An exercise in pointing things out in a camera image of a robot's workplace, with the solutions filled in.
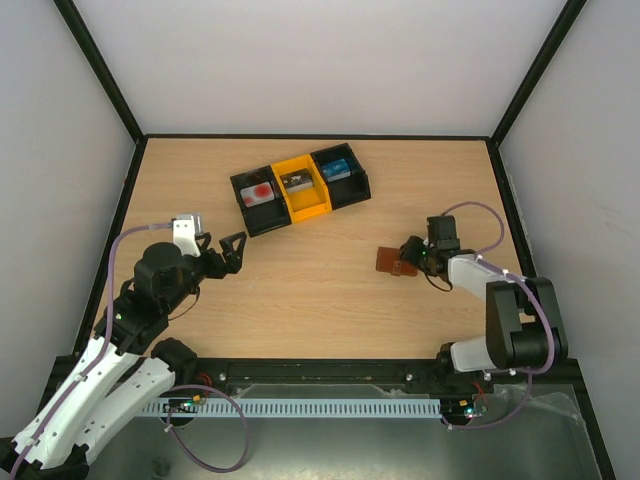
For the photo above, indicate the light blue cable duct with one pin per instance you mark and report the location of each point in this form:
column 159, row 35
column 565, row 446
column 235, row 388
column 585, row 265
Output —
column 298, row 408

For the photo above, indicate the right black bin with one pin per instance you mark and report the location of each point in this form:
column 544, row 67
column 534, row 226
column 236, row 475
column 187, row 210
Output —
column 349, row 190

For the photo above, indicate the brown leather card holder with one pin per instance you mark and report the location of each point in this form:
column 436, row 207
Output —
column 388, row 261

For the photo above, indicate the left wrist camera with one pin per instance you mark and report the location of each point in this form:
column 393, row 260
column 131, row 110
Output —
column 186, row 228

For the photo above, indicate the yellow middle bin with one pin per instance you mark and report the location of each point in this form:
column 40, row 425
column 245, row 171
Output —
column 305, row 192

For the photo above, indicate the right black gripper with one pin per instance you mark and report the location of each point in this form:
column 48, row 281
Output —
column 413, row 250

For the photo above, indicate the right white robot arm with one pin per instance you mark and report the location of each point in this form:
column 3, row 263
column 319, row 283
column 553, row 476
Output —
column 524, row 329

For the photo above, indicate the black bin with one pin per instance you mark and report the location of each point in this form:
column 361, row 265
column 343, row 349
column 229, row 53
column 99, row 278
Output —
column 349, row 190
column 266, row 217

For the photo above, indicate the blue card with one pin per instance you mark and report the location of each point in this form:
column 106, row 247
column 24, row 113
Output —
column 336, row 170

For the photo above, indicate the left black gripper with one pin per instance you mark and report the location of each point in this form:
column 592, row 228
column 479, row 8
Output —
column 233, row 262

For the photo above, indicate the left black bin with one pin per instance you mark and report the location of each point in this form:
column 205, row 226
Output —
column 266, row 217

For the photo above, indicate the red white card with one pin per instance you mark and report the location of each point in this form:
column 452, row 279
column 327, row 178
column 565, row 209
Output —
column 257, row 194

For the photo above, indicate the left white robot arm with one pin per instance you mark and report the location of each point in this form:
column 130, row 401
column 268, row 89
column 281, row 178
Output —
column 124, row 365

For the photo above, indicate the grey vip card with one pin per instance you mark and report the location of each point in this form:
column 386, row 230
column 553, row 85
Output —
column 297, row 181

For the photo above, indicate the black enclosure frame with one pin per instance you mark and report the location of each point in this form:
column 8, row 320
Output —
column 560, row 29

